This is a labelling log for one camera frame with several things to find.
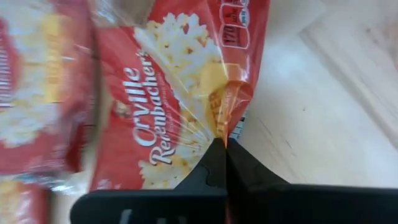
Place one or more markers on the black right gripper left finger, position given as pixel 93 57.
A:
pixel 186 205

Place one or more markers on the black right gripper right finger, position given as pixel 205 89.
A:
pixel 280 205

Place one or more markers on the red Orville Redenbacher popcorn bag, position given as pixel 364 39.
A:
pixel 149 109
pixel 40 77
pixel 18 205

